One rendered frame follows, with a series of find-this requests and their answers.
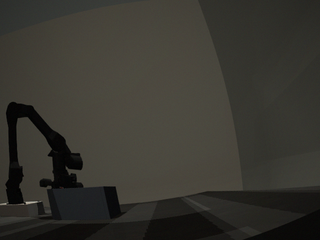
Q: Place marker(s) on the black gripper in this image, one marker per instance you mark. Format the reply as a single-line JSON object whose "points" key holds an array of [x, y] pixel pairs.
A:
{"points": [[54, 185]]}

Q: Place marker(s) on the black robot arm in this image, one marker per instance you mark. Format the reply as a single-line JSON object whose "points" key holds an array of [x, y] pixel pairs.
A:
{"points": [[60, 153]]}

